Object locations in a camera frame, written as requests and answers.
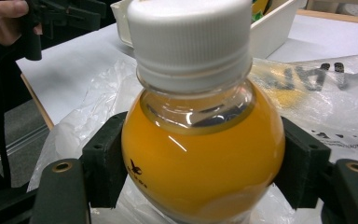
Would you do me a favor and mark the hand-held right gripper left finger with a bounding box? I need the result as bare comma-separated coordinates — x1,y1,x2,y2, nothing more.
80,111,129,209

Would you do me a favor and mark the aluminium floor rail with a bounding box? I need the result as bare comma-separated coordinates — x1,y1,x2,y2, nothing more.
0,125,50,164

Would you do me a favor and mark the clear plastic shopping bag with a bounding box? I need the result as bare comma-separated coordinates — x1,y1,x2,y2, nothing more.
27,52,358,224

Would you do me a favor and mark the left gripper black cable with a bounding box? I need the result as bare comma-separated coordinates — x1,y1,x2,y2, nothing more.
0,60,12,188

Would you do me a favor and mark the orange juice bottle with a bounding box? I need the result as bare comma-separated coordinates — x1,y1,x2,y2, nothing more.
120,0,286,223

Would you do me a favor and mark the white table cover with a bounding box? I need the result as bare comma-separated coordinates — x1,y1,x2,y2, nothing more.
16,13,358,125

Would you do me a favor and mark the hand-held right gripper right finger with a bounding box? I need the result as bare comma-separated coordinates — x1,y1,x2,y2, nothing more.
273,116,332,210

